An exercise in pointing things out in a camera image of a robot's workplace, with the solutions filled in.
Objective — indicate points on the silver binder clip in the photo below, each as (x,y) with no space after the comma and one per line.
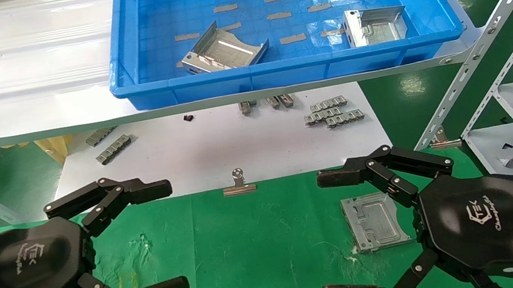
(239,188)
(442,142)

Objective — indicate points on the small black bracket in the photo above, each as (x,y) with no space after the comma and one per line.
(508,146)

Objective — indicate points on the yellow plastic bag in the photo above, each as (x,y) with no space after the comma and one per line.
(53,147)

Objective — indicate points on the green table mat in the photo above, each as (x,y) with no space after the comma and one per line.
(277,260)

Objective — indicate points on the blue plastic bin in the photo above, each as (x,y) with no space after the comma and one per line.
(152,29)

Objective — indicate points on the white metal shelf board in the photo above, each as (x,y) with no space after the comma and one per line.
(28,70)

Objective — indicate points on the grey metal clip strip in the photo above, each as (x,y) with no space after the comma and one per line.
(286,100)
(246,107)
(328,103)
(113,149)
(322,115)
(101,136)
(345,118)
(272,102)

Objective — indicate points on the small black plastic piece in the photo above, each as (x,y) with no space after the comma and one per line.
(188,118)

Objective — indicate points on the bent sheet metal bracket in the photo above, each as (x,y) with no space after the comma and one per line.
(224,51)
(376,222)
(380,31)

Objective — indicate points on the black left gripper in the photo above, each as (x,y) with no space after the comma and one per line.
(19,264)

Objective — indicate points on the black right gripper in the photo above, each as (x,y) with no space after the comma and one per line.
(485,223)

